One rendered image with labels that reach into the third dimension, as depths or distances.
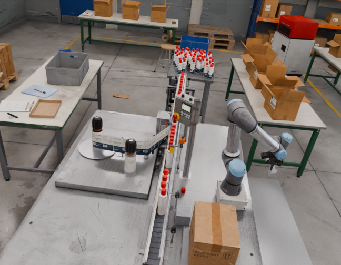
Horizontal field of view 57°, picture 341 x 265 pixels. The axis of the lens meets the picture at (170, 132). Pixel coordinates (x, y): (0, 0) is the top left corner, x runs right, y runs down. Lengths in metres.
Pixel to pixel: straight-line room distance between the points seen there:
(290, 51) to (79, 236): 6.28
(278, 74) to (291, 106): 0.76
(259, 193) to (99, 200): 1.20
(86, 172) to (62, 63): 2.39
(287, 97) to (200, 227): 2.24
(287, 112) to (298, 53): 3.91
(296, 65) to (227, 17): 2.95
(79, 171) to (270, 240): 1.42
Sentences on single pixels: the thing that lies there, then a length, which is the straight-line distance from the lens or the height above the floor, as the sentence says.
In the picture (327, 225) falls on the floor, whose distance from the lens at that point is 3.84.
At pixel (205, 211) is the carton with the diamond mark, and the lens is 1.85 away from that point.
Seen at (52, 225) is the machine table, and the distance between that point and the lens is 2.16.
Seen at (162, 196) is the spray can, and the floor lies 1.04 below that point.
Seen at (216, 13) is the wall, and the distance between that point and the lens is 9.65.
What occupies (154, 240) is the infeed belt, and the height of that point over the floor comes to 0.88.
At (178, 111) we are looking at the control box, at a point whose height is 1.37.
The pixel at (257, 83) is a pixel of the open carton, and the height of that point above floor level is 0.85.
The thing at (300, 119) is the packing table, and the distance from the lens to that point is 3.94.
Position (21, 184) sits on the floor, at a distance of 3.79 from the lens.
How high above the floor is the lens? 2.42
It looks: 32 degrees down
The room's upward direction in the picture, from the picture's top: 7 degrees clockwise
